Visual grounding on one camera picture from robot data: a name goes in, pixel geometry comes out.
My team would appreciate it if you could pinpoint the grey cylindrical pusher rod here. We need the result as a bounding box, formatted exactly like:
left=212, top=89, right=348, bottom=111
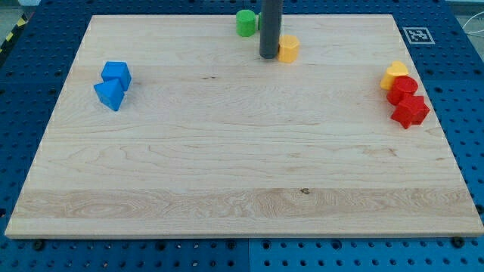
left=259, top=0, right=283, bottom=59

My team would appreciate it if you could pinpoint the yellow hexagon block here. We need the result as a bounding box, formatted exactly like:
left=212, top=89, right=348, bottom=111
left=277, top=35, right=300, bottom=63

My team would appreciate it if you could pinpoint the green cylinder block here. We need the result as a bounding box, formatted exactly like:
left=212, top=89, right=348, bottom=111
left=236, top=9, right=256, bottom=37

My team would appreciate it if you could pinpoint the yellow heart block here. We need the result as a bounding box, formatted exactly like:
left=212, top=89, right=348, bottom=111
left=380, top=60, right=409, bottom=91

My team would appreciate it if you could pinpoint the white fiducial marker tag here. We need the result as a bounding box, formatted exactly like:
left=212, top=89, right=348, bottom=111
left=402, top=26, right=435, bottom=45

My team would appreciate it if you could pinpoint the red cylinder block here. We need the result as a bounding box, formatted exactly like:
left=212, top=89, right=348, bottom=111
left=386, top=76, right=418, bottom=106

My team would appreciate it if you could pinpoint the light wooden board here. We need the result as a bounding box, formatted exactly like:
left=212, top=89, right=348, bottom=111
left=5, top=14, right=483, bottom=240

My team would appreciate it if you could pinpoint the blue cube block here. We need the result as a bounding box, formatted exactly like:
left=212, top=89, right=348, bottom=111
left=101, top=61, right=132, bottom=91

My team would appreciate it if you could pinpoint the red star block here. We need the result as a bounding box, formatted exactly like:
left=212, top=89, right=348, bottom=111
left=390, top=96, right=430, bottom=129

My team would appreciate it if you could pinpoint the blue triangle block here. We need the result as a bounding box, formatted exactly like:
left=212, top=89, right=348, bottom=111
left=94, top=79, right=124, bottom=111

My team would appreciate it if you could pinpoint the yellow black hazard tape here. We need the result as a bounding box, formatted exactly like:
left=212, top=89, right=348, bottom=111
left=1, top=14, right=28, bottom=54

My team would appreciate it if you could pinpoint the white cable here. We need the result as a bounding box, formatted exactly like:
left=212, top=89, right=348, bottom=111
left=461, top=11, right=484, bottom=37

